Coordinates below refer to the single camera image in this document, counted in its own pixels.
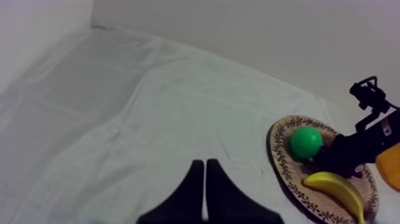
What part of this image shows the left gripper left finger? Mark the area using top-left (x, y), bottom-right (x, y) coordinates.
top-left (136, 159), bottom-right (205, 224)

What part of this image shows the yellow toy banana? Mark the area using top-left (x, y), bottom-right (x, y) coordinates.
top-left (302, 171), bottom-right (367, 224)

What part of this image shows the green toy pear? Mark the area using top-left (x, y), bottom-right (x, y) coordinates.
top-left (289, 126), bottom-right (324, 159)

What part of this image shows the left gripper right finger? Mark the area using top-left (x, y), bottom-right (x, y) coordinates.
top-left (204, 158), bottom-right (286, 224)

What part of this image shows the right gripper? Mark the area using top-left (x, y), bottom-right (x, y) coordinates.
top-left (313, 107), bottom-right (400, 179)

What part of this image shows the round wooden board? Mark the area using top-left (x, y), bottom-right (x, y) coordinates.
top-left (266, 115), bottom-right (380, 224)

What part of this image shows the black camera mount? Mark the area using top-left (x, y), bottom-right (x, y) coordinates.
top-left (349, 75), bottom-right (400, 133)

